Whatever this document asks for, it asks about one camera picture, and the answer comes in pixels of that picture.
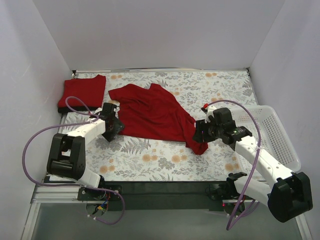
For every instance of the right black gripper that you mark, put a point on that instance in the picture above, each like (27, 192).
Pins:
(200, 131)

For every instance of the red t shirt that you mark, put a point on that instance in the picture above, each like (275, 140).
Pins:
(155, 114)
(89, 90)

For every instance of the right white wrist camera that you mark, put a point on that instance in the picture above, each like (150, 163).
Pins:
(208, 109)

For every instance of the aluminium front rail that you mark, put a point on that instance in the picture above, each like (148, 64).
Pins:
(140, 194)

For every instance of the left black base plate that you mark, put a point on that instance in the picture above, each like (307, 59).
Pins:
(86, 194)

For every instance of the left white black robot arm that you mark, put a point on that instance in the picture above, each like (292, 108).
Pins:
(67, 156)

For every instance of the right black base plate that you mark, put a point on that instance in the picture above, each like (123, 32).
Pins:
(221, 191)

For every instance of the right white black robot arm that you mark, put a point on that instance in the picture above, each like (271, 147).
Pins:
(286, 194)

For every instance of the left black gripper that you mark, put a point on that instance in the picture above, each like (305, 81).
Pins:
(116, 126)

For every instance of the folded red t shirt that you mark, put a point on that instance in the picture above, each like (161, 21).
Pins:
(89, 90)

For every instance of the white plastic laundry basket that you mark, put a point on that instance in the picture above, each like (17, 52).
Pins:
(274, 138)

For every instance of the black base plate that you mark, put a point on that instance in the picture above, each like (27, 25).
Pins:
(221, 191)
(86, 194)

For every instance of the floral patterned table mat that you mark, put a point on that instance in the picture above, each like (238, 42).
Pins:
(137, 159)

